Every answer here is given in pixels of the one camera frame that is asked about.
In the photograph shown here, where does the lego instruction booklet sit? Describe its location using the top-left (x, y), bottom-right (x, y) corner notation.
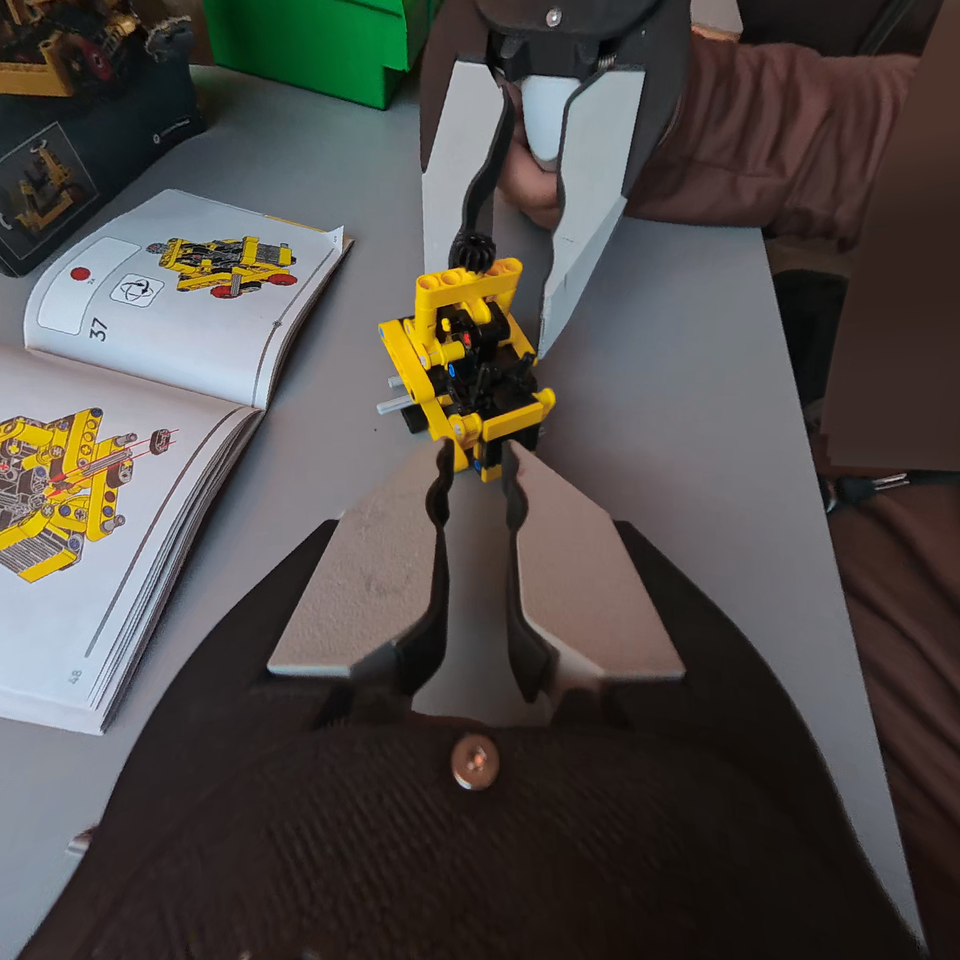
top-left (0, 187), bottom-right (355, 736)

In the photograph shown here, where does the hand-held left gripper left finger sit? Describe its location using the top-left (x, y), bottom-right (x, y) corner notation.
top-left (267, 441), bottom-right (457, 702)

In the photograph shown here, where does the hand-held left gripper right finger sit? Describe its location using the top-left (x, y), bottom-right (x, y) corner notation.
top-left (501, 441), bottom-right (688, 705)

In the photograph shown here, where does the person's right forearm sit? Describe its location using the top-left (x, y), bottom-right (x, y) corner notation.
top-left (622, 28), bottom-right (925, 252)

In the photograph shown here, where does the dark lego set box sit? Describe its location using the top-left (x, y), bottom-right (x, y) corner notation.
top-left (0, 0), bottom-right (209, 279)

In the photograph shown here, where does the green plastic box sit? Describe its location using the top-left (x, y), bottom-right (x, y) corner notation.
top-left (202, 0), bottom-right (438, 111)

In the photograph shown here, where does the person's right hand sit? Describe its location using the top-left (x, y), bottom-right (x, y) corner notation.
top-left (497, 142), bottom-right (569, 228)

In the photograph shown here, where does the person's trouser leg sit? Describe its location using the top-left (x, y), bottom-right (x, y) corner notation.
top-left (825, 480), bottom-right (960, 960)

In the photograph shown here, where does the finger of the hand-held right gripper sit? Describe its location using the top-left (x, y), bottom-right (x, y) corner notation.
top-left (537, 69), bottom-right (648, 359)
top-left (420, 60), bottom-right (520, 276)

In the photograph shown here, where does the yellow black lego model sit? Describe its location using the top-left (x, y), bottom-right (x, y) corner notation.
top-left (377, 232), bottom-right (558, 483)

